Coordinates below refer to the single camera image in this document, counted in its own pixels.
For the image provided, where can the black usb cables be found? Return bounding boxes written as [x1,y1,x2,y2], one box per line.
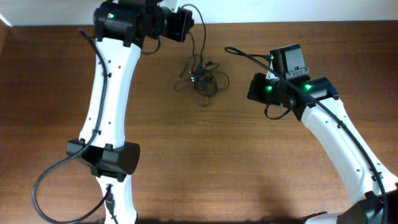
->
[172,3,231,108]

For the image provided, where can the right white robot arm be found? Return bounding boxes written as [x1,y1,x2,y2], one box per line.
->
[248,73,397,223]

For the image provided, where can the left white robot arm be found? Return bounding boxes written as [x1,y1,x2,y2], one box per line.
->
[67,1,194,223]

